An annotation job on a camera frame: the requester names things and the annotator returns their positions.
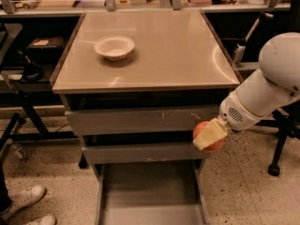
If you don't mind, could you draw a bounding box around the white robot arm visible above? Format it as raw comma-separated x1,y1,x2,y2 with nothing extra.
193,32,300,150

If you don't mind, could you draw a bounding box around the black office chair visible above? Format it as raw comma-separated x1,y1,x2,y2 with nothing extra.
259,0,300,176

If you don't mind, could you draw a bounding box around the grey top drawer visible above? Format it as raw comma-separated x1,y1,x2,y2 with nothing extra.
66,105,218,135

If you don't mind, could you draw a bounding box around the black box with label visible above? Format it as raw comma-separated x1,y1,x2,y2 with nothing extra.
26,37,66,64

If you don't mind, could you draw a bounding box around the white sneaker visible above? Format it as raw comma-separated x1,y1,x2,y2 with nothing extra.
25,215,56,225
0,185,46,220

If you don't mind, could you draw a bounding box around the grey middle drawer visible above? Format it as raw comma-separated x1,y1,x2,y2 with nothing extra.
82,142,209,164

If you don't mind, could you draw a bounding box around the white paper bowl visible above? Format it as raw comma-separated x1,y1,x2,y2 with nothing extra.
94,36,135,62

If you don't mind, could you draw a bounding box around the plastic water bottle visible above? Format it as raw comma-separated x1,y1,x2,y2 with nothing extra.
9,141,26,159

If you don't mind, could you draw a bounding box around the black handheld scanner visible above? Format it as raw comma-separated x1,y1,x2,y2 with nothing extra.
17,50,44,82

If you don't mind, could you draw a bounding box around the grey drawer cabinet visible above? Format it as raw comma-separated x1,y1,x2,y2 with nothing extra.
50,8,242,225

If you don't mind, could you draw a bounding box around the white handled tool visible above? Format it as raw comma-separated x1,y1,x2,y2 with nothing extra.
232,12,274,67

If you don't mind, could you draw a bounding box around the white left sneaker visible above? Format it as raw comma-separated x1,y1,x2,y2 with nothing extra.
0,185,46,220

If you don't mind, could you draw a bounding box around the white right sneaker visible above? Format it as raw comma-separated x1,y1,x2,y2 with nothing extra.
25,215,56,225

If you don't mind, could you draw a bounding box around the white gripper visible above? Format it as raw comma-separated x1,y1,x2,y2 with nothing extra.
193,91,261,151

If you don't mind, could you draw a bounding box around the grey open bottom drawer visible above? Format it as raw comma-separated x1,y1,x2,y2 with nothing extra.
96,161,210,225

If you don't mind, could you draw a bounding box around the red apple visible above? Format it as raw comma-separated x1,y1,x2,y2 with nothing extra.
193,121,225,153

